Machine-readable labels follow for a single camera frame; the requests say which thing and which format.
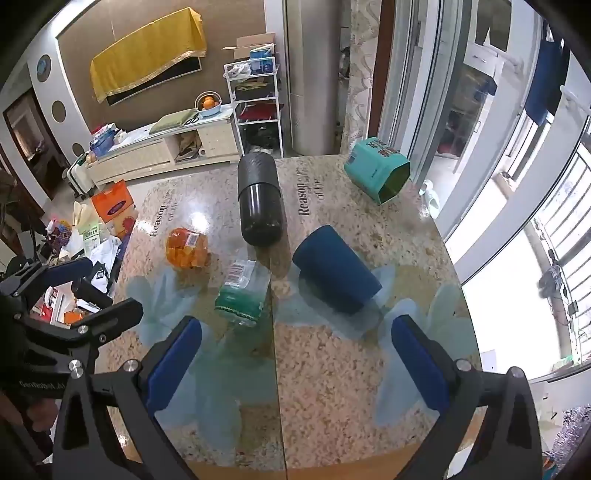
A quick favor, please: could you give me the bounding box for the orange snack packet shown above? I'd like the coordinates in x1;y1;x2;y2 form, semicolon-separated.
165;227;210;270

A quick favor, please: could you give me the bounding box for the orange carton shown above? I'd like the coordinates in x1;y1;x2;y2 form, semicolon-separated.
90;179;138;234

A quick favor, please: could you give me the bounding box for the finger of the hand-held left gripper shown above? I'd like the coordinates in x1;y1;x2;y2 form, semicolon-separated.
25;298;145;344
0;256;93;301

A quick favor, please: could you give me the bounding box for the black thermos bottle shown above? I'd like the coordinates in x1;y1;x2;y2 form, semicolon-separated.
237;152;284;246

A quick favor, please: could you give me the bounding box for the yellow cloth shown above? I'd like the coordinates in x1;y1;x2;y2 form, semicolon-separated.
89;7;207;104

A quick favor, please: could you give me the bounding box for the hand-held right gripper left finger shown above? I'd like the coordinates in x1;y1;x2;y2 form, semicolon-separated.
53;316;204;480

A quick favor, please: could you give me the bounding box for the white slipper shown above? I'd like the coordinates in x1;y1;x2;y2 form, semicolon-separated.
419;179;440;220

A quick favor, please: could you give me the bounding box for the blue basket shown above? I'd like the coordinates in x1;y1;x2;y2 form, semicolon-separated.
89;131;116;155

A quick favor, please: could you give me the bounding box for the blue hanging garment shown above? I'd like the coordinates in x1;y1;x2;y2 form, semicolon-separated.
523;38;571;126

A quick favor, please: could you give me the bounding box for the white shelf rack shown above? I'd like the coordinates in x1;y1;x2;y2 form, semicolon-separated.
224;59;284;158

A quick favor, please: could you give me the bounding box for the black television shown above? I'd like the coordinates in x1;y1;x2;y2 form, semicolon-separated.
107;55;203;106

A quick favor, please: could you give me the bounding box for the blue box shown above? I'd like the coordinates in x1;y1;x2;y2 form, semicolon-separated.
249;45;276;73

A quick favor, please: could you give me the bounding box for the green cushion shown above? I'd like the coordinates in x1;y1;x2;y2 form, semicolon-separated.
152;110;199;134

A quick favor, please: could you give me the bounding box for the white suitcase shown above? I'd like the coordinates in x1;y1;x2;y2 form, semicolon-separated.
65;157;95;200

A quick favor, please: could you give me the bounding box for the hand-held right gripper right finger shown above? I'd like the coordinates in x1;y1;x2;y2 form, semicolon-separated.
392;315;543;480

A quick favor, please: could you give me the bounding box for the green plastic packet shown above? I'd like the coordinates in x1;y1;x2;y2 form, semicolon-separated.
215;259;271;328

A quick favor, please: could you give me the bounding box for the cardboard box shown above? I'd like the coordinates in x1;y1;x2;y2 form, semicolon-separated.
221;32;277;64

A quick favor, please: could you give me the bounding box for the silver standing air conditioner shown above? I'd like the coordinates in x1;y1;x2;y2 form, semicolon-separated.
283;0;352;157

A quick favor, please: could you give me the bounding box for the teal hexagonal box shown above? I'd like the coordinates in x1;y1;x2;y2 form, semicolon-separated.
344;137;411;206

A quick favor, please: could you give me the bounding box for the white tv cabinet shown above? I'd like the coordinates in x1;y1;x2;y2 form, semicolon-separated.
88;105;242;186

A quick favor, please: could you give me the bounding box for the bowl of oranges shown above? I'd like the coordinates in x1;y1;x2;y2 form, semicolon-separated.
194;91;222;116

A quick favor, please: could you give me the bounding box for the patterned curtain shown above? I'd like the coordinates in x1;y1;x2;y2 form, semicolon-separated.
341;0;384;153

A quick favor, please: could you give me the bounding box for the dark blue cup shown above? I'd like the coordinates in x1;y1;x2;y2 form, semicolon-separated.
292;224;383;316

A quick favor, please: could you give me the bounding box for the green white bag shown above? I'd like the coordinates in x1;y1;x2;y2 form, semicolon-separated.
76;219;108;254

